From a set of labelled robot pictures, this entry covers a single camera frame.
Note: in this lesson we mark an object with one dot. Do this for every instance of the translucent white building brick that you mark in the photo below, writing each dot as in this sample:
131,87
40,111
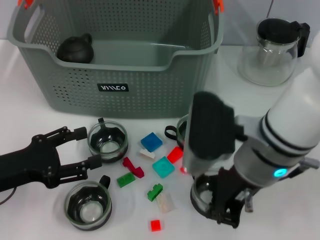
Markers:
165,203

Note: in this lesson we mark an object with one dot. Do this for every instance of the maroon stepped building brick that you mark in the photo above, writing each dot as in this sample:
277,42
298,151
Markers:
135,171

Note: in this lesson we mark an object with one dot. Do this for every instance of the blue square building brick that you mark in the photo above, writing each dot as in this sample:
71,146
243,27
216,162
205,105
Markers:
151,142

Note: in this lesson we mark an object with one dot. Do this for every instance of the glass teapot with black lid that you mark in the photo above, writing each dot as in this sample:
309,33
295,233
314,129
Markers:
275,30

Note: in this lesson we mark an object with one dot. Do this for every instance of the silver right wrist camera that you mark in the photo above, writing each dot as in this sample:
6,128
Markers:
210,125

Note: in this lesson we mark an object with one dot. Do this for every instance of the small red square brick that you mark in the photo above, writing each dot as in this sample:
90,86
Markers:
155,225

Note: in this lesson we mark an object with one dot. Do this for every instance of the glass teacup with black sleeve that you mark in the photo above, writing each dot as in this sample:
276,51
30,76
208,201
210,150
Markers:
181,130
75,202
200,190
107,147

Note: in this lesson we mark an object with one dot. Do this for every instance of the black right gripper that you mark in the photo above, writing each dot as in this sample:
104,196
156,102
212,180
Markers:
230,187

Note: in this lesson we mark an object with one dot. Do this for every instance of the grey-green perforated storage bin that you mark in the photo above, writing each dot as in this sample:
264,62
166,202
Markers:
125,105

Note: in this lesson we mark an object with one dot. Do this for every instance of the dark clay teapot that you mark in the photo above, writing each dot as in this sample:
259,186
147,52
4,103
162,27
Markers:
75,50

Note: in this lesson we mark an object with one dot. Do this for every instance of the small red round-top brick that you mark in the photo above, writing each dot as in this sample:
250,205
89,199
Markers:
184,171

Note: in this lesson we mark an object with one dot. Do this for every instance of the cyan square building brick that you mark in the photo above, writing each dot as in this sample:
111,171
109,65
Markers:
163,167

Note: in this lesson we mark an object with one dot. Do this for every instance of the green flat building brick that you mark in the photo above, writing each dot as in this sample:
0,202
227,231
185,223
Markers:
125,180

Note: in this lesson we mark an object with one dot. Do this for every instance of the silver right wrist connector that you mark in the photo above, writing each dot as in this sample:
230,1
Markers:
310,162

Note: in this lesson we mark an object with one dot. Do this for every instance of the small white building brick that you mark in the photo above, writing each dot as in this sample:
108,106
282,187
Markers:
147,153

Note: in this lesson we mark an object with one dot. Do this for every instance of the red rectangular building brick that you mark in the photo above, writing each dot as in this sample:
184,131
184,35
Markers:
175,155

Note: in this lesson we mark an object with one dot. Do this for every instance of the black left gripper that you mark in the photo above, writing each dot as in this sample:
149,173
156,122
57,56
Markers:
30,165

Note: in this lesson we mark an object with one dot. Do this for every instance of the green stepped building brick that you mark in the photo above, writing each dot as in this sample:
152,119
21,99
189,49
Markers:
155,191

